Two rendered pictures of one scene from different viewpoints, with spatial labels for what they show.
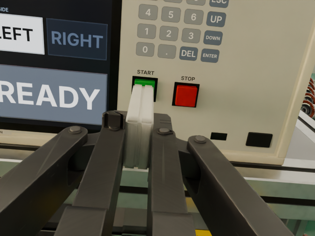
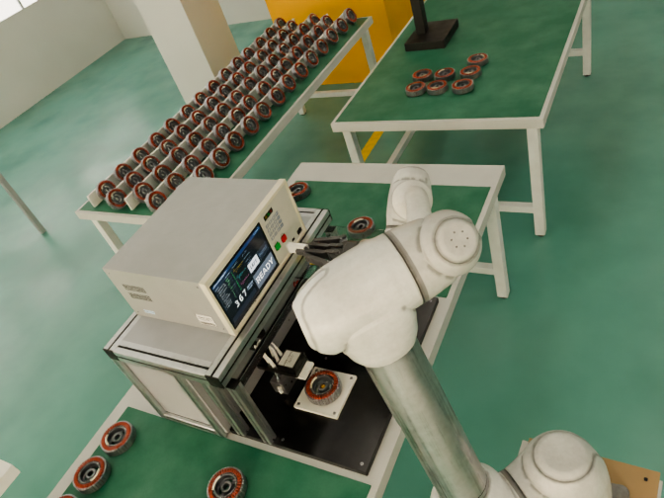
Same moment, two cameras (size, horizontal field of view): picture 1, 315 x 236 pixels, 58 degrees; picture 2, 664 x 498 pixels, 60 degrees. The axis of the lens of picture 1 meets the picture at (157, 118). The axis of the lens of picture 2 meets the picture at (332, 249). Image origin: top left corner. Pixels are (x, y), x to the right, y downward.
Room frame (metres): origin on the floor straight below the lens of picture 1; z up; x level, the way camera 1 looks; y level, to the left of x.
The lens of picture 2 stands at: (-0.78, 0.91, 2.18)
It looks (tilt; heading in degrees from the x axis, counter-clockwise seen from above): 39 degrees down; 312
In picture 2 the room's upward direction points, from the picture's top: 21 degrees counter-clockwise
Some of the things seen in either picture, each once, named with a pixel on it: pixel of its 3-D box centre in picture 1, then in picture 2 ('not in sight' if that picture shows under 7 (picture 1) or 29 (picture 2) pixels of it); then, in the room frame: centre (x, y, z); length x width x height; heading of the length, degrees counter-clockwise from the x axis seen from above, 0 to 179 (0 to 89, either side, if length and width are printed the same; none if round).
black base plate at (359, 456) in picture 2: not in sight; (339, 363); (0.13, 0.09, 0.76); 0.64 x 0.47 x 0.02; 93
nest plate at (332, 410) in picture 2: not in sight; (325, 391); (0.11, 0.21, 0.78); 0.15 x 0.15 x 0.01; 3
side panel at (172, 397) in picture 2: not in sight; (172, 394); (0.49, 0.44, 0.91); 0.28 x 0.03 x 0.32; 3
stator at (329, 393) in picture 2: not in sight; (323, 386); (0.11, 0.21, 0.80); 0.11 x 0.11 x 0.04
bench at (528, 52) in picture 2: not in sight; (482, 93); (0.44, -2.27, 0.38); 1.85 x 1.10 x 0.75; 93
